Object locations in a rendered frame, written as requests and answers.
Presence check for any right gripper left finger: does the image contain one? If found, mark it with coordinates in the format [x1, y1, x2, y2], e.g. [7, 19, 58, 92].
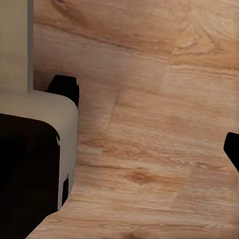
[0, 132, 25, 191]

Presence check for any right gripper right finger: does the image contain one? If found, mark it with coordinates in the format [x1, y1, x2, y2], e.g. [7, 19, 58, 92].
[224, 132, 239, 171]

